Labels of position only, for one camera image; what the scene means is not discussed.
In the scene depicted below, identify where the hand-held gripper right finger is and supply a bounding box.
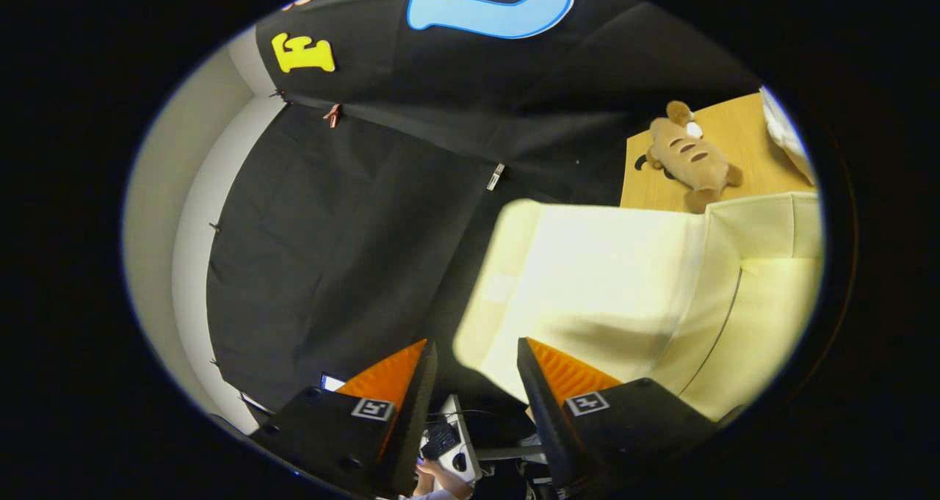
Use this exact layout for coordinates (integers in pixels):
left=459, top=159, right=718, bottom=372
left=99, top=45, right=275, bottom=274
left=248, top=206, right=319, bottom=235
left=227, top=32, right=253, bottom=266
left=516, top=336, right=720, bottom=495

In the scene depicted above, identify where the white crumpled cloth bundle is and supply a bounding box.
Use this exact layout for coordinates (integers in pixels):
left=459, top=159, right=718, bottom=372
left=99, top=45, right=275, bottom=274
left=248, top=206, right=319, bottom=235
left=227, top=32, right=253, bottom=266
left=760, top=87, right=817, bottom=186

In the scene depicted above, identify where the cream storage box lid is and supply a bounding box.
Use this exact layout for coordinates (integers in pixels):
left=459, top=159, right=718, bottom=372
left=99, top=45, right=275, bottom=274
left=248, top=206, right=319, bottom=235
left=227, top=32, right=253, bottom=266
left=453, top=198, right=712, bottom=413

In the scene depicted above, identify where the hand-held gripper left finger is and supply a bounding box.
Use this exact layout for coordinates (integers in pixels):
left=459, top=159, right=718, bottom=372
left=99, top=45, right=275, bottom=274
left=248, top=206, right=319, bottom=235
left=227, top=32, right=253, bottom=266
left=248, top=338, right=439, bottom=499

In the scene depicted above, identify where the black computer keyboard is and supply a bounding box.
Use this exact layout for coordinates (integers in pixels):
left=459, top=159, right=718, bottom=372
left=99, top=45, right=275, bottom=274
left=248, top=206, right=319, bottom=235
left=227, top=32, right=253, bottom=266
left=420, top=421, right=462, bottom=462

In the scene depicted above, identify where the brown striped plush toy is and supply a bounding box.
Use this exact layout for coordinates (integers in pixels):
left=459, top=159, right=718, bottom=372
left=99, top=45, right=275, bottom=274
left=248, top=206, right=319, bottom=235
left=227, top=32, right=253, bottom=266
left=635, top=101, right=744, bottom=214

